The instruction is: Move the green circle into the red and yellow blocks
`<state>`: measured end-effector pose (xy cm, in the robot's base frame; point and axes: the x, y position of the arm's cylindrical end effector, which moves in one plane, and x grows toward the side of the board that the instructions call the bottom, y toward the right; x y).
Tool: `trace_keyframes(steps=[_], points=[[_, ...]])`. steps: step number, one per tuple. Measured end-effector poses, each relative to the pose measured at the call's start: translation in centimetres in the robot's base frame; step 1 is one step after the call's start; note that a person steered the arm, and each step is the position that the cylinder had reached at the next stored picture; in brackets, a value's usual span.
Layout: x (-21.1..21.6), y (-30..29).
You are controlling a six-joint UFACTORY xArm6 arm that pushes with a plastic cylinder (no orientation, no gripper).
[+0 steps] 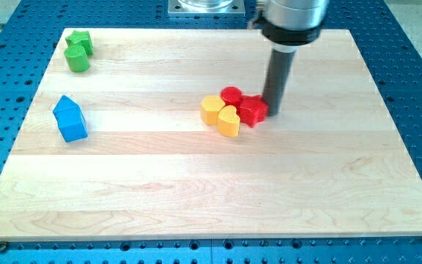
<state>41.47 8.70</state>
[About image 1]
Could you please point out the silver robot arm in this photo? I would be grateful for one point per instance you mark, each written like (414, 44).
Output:
(289, 24)

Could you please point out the yellow heart block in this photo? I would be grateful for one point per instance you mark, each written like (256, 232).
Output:
(228, 121)

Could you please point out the yellow hexagon block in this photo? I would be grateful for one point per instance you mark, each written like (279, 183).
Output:
(211, 105)

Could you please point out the red cylinder block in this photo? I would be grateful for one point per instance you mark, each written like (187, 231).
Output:
(231, 96)

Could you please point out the red star block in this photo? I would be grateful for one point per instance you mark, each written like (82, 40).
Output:
(252, 110)

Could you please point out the wooden board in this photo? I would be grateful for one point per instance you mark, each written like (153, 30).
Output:
(330, 164)

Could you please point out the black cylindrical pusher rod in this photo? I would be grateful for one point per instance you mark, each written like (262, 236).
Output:
(275, 83)

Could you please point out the blue house-shaped block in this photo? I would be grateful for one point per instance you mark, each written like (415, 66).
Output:
(70, 120)

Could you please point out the green cylinder block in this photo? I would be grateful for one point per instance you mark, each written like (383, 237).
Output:
(77, 58)

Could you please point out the green star block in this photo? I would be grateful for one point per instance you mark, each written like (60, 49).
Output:
(81, 38)

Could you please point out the blue perforated table plate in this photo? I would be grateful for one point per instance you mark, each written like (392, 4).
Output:
(28, 37)

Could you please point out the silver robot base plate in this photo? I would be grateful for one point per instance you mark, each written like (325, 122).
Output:
(205, 7)

